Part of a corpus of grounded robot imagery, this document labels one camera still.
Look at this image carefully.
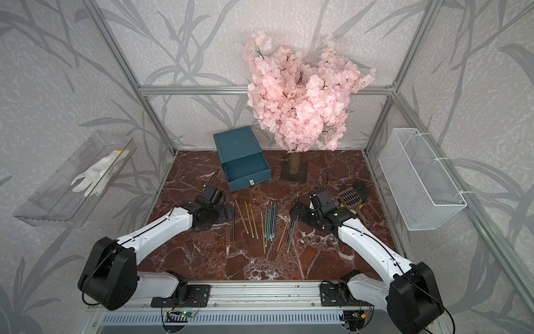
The teal top drawer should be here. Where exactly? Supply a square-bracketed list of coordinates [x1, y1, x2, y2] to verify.
[222, 153, 272, 192]

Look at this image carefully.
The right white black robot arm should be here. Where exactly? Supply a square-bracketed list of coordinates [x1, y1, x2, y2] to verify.
[290, 188, 447, 333]

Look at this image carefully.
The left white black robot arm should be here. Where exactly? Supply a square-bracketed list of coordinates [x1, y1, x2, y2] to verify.
[77, 185, 234, 310]

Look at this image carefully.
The teal drawer cabinet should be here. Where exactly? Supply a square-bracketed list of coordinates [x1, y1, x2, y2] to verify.
[213, 125, 264, 176]

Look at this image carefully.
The beige slotted scoop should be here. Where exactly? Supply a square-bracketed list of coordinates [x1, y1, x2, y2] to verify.
[337, 186, 367, 223]

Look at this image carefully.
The yellow pencil right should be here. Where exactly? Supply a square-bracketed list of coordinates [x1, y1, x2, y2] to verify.
[277, 218, 291, 251]

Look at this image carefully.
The left circuit board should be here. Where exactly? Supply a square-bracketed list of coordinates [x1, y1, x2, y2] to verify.
[164, 310, 198, 324]

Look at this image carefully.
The pink blossom artificial tree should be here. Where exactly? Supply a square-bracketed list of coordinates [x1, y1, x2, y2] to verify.
[243, 31, 375, 180]

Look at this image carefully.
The white glove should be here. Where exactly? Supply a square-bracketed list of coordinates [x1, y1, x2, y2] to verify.
[70, 150, 125, 197]

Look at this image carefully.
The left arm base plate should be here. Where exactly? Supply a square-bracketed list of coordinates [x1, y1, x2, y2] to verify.
[150, 285, 211, 308]

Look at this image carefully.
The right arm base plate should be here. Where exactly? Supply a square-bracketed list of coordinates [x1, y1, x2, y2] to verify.
[319, 280, 374, 308]

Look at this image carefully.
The aluminium front rail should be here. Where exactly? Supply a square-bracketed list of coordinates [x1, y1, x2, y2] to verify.
[85, 280, 439, 313]

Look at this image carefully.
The white wire mesh basket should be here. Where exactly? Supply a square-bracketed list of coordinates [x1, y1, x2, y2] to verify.
[378, 128, 467, 231]

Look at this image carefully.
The clear plastic wall tray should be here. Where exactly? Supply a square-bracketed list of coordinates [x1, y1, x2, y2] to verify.
[14, 131, 137, 228]

